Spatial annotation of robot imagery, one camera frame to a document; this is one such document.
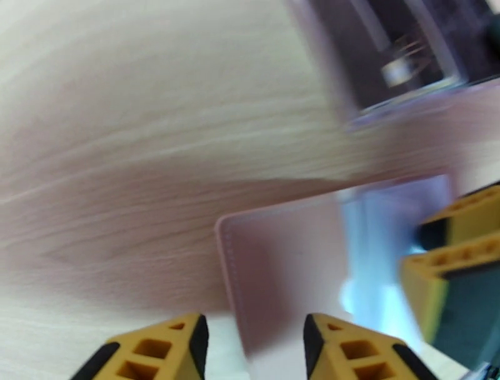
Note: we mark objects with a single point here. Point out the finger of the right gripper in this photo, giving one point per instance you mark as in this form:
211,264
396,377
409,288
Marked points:
465,218
429,281

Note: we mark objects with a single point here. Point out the clear acrylic card stand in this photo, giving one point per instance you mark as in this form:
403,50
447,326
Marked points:
332,58

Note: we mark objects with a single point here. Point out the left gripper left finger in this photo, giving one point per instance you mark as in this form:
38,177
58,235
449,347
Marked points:
156,351

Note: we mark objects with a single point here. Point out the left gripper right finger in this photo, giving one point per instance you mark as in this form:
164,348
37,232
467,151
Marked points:
359,355

